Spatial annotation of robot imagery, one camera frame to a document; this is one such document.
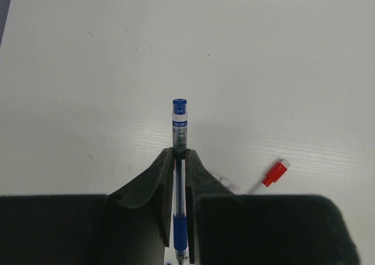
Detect blue gel pen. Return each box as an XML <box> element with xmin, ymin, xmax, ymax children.
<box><xmin>172</xmin><ymin>98</ymin><xmax>188</xmax><ymax>264</ymax></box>

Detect red cap marker top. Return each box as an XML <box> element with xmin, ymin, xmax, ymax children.
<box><xmin>246</xmin><ymin>158</ymin><xmax>291</xmax><ymax>195</ymax></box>

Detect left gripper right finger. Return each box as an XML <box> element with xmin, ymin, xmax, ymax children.
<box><xmin>185</xmin><ymin>150</ymin><xmax>360</xmax><ymax>264</ymax></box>

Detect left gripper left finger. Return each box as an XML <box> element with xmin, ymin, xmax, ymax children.
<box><xmin>1</xmin><ymin>148</ymin><xmax>174</xmax><ymax>264</ymax></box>

